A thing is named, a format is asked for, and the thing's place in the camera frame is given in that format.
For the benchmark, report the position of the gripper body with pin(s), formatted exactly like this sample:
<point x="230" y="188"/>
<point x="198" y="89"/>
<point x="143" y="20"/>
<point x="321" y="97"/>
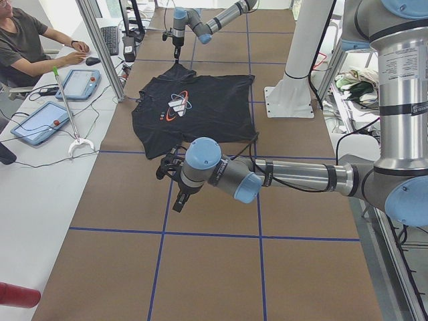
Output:
<point x="177" y="41"/>
<point x="184" y="189"/>

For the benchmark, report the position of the black graphic t-shirt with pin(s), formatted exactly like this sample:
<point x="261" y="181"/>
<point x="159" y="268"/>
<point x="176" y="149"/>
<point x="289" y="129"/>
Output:
<point x="179" y="106"/>

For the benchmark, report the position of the pile of clothes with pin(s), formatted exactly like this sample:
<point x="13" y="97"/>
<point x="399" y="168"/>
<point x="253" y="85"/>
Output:
<point x="360" y="86"/>

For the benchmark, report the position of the black box on desk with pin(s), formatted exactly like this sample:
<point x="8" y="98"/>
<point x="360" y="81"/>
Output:
<point x="129" y="48"/>

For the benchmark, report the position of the black keyboard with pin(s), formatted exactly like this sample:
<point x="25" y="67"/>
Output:
<point x="110" y="37"/>

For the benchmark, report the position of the black computer mouse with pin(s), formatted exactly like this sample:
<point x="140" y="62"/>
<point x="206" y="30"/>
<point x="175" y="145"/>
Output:
<point x="90" y="61"/>

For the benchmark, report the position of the upper teach pendant tablet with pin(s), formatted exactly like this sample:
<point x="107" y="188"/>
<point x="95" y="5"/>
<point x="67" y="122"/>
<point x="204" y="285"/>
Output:
<point x="79" y="85"/>

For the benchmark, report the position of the teach pendant tablet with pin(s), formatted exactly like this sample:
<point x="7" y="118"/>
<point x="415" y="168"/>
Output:
<point x="41" y="124"/>
<point x="79" y="85"/>

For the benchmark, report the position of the reacher grabber tool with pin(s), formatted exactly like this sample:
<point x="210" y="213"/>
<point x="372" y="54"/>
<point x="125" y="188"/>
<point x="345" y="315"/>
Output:
<point x="78" y="140"/>

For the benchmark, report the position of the lower teach pendant tablet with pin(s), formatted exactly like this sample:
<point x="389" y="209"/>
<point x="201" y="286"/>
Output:
<point x="41" y="124"/>

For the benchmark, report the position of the seated person in grey shirt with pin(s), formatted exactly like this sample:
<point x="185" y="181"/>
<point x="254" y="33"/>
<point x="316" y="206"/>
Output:
<point x="23" y="60"/>

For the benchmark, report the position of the red cylinder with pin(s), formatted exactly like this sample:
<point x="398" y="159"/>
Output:
<point x="17" y="296"/>

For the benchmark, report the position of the aluminium frame post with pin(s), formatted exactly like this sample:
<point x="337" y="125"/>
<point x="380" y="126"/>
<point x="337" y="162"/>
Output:
<point x="94" y="32"/>

